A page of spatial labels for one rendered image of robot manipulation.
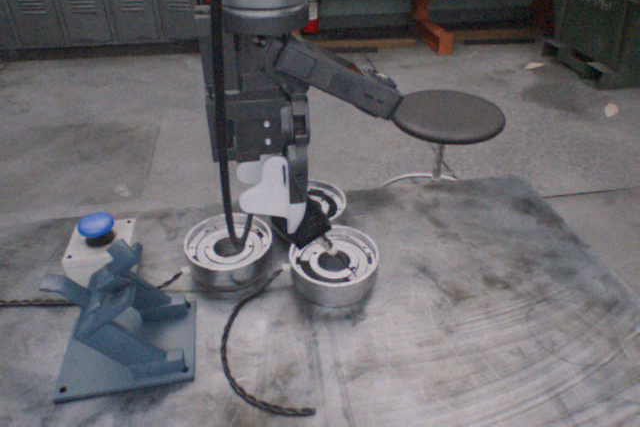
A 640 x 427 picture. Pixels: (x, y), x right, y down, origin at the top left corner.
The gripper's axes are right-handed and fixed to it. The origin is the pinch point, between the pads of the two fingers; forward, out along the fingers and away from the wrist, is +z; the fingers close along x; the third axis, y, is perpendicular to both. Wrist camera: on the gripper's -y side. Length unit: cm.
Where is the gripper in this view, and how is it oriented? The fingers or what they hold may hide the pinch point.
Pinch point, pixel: (295, 212)
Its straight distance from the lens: 48.8
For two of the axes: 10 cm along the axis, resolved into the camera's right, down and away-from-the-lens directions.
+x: 1.9, 5.5, -8.1
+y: -9.8, 1.0, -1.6
